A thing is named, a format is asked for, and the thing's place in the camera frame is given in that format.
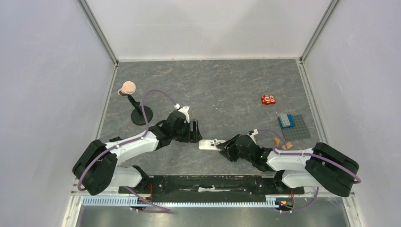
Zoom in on white remote control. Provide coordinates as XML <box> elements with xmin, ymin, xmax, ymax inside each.
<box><xmin>198</xmin><ymin>140</ymin><xmax>226</xmax><ymax>150</ymax></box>

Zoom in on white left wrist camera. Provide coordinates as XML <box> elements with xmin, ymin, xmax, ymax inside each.
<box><xmin>174</xmin><ymin>104</ymin><xmax>190</xmax><ymax>123</ymax></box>

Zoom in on wooden toy piece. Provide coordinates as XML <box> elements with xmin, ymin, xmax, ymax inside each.
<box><xmin>274</xmin><ymin>138</ymin><xmax>293</xmax><ymax>150</ymax></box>

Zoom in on white slotted cable duct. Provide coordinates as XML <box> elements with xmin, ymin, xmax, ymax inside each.
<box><xmin>82</xmin><ymin>196</ymin><xmax>277</xmax><ymax>208</ymax></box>

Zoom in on pink microphone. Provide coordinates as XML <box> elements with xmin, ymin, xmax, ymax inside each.
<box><xmin>118</xmin><ymin>81</ymin><xmax>136</xmax><ymax>96</ymax></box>

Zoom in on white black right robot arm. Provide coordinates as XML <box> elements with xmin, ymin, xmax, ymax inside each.
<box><xmin>216</xmin><ymin>135</ymin><xmax>361</xmax><ymax>197</ymax></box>

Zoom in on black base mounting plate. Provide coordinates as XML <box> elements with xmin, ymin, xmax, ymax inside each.
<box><xmin>133</xmin><ymin>175</ymin><xmax>305</xmax><ymax>203</ymax></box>

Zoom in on grey studded baseplate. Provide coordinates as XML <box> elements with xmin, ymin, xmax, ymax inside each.
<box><xmin>281</xmin><ymin>114</ymin><xmax>311</xmax><ymax>141</ymax></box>

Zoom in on blue grey toy brick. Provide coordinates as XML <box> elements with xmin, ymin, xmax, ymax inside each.
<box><xmin>278</xmin><ymin>113</ymin><xmax>296</xmax><ymax>129</ymax></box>

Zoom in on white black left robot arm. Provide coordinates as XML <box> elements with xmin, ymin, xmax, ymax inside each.
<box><xmin>72</xmin><ymin>111</ymin><xmax>202</xmax><ymax>195</ymax></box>

